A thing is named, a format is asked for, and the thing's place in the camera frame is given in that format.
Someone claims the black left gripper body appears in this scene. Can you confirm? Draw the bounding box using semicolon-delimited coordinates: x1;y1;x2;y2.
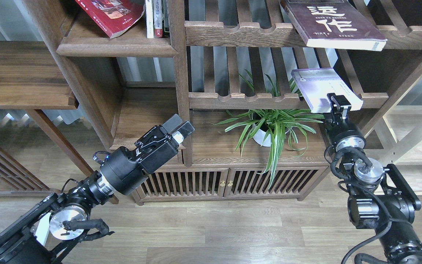
134;125;179;174

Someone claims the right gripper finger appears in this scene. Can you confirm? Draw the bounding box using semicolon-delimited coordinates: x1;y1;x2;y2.
327;92;352;110

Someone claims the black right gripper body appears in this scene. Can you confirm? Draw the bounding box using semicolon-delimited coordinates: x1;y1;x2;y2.
323;103;351;128

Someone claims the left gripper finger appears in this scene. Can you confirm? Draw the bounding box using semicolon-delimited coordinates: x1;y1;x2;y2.
162;114;195;145

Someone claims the pale lavender paperback book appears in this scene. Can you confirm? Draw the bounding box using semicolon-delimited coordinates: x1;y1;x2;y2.
291;67;363;113

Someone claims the red paperback book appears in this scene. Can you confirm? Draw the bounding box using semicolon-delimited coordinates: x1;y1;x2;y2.
75;0;145;38

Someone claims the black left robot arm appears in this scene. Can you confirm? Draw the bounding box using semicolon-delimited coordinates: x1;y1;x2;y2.
0;115;195;264

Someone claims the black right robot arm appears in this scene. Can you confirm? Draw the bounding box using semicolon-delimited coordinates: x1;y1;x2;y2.
324;93;422;264

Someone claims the light wooden shelf unit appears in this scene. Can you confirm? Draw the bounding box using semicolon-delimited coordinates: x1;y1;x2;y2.
338;48;422;197

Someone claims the green spider plant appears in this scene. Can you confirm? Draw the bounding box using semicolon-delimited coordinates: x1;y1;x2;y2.
210;69;348;189

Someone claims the dark wooden bookshelf cabinet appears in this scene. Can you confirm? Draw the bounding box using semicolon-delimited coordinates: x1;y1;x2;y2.
20;0;422;206

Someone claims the dark maroon large book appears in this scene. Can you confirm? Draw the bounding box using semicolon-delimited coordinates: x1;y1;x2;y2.
280;0;387;51

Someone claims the white plant pot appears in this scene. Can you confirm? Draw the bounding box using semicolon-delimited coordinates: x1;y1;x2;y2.
252;123;272;147

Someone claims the dark upright book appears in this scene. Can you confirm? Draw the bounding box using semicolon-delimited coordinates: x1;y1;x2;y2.
163;0;170;37

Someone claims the red white upright book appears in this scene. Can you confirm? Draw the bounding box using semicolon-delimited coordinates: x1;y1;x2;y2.
153;0;164;39

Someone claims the white metal stand leg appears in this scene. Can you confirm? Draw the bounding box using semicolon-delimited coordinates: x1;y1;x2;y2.
34;212;52;246

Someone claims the dark wooden side table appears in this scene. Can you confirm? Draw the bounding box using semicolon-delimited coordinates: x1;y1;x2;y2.
0;41;93;176

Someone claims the dark slatted wooden rack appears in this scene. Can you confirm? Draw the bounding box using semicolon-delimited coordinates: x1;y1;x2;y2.
0;147;61;197

